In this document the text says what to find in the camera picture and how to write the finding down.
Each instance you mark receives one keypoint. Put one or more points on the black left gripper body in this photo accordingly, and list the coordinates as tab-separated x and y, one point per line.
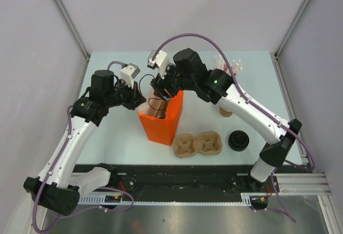
125	96

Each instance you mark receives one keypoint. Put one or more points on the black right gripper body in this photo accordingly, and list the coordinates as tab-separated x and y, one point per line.
173	82

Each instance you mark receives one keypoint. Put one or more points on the brown pulp cup carrier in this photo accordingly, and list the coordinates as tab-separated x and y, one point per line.
157	107

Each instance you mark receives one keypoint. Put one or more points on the orange paper takeout bag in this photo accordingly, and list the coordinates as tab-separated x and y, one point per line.
161	130

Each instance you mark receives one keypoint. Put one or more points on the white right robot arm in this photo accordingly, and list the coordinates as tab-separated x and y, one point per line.
186	72

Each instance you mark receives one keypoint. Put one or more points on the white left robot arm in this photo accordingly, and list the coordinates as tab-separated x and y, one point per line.
54	188

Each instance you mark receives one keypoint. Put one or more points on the pink straw holder cup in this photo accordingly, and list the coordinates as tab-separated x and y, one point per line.
234	69

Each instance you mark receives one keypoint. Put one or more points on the stack of brown paper cups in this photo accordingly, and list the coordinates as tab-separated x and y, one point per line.
225	112

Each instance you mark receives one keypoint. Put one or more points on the stack of black lids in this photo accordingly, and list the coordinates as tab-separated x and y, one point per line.
238	140

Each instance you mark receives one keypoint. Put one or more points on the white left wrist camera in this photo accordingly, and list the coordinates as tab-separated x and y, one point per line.
128	74

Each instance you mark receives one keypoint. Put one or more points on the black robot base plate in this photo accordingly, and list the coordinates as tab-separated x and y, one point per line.
229	178

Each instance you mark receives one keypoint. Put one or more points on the aluminium frame post left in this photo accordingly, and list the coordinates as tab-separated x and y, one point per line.
63	12

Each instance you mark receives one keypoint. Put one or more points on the aluminium frame post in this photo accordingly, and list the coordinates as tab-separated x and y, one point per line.
292	27
63	12

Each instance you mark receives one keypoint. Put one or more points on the aluminium frame post right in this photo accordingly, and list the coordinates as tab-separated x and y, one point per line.
292	27

